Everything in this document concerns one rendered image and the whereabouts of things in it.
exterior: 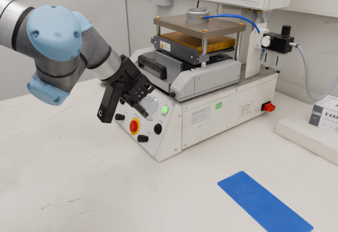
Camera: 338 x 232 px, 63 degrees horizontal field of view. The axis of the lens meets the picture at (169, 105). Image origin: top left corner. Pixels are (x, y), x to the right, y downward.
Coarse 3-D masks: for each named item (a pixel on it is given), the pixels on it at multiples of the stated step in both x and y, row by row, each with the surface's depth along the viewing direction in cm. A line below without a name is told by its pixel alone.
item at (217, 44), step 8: (176, 32) 100; (176, 40) 90; (184, 40) 90; (192, 40) 90; (200, 40) 90; (208, 40) 90; (216, 40) 90; (224, 40) 90; (232, 40) 91; (200, 48) 84; (208, 48) 86; (216, 48) 88; (224, 48) 90; (232, 48) 92
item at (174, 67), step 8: (160, 56) 93; (168, 56) 91; (136, 64) 96; (168, 64) 91; (176, 64) 87; (144, 72) 91; (152, 72) 89; (168, 72) 89; (176, 72) 88; (152, 80) 88; (160, 80) 84; (168, 80) 83; (168, 88) 82
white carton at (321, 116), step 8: (328, 96) 96; (320, 104) 90; (328, 104) 91; (336, 104) 91; (312, 112) 91; (320, 112) 89; (328, 112) 88; (336, 112) 86; (312, 120) 92; (320, 120) 90; (328, 120) 88; (336, 120) 87; (328, 128) 89; (336, 128) 87
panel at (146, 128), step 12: (156, 96) 87; (120, 108) 102; (132, 108) 96; (156, 108) 86; (168, 108) 82; (132, 120) 95; (144, 120) 90; (156, 120) 85; (168, 120) 81; (132, 132) 94; (144, 132) 89; (144, 144) 88; (156, 144) 84
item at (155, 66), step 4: (140, 56) 91; (144, 56) 91; (140, 60) 91; (144, 60) 89; (148, 60) 88; (152, 60) 87; (140, 64) 93; (144, 64) 90; (148, 64) 87; (152, 64) 85; (156, 64) 84; (160, 64) 84; (152, 68) 86; (156, 68) 84; (160, 68) 82; (164, 68) 82; (160, 72) 83; (164, 72) 83; (160, 76) 83; (164, 76) 83
